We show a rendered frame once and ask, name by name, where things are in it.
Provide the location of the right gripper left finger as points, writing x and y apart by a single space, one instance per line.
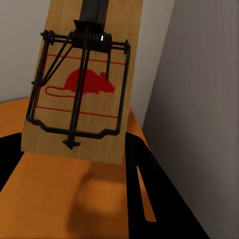
10 155

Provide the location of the cabinet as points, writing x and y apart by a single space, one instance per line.
53 197

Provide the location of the mousetrap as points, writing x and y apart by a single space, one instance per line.
80 96

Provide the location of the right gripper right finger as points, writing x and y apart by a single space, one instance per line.
174 219

